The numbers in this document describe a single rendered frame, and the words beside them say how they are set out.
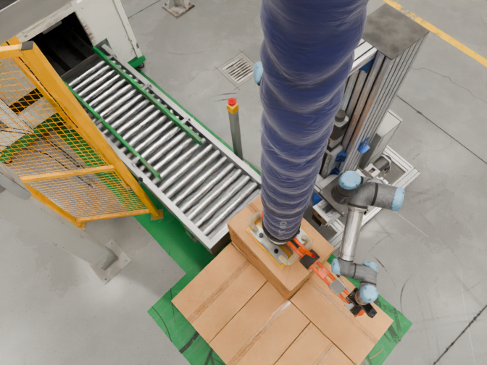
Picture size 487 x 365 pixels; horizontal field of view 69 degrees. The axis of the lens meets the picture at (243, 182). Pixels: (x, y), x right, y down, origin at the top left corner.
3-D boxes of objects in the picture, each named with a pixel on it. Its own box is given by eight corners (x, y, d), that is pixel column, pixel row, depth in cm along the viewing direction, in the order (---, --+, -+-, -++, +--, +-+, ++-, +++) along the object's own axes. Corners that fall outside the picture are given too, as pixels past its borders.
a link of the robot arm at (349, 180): (338, 177, 224) (342, 166, 212) (359, 181, 222) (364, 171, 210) (335, 193, 219) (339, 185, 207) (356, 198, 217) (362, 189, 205)
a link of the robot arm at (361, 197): (353, 178, 168) (331, 277, 172) (377, 182, 166) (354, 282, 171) (349, 177, 179) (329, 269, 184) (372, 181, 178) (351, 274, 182)
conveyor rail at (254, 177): (108, 59, 376) (101, 45, 359) (111, 57, 377) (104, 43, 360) (267, 198, 299) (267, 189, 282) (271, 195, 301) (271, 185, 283)
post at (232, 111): (235, 166, 360) (226, 104, 270) (239, 161, 362) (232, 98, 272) (239, 169, 358) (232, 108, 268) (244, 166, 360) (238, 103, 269)
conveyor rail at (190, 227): (56, 95, 358) (46, 82, 341) (60, 93, 359) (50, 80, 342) (210, 253, 281) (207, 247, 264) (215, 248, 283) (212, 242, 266)
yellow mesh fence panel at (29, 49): (72, 231, 338) (-168, 78, 148) (73, 221, 342) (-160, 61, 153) (163, 219, 339) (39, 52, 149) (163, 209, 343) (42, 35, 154)
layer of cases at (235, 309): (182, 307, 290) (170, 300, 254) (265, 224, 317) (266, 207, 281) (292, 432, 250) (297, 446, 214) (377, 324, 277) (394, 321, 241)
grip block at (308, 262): (298, 260, 212) (298, 258, 207) (309, 249, 215) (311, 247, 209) (308, 271, 209) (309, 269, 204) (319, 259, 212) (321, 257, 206)
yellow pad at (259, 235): (245, 230, 232) (244, 228, 228) (256, 221, 235) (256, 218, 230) (281, 269, 220) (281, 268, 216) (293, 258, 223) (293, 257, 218)
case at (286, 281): (230, 239, 271) (226, 222, 235) (269, 206, 281) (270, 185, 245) (285, 300, 250) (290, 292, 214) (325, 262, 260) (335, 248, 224)
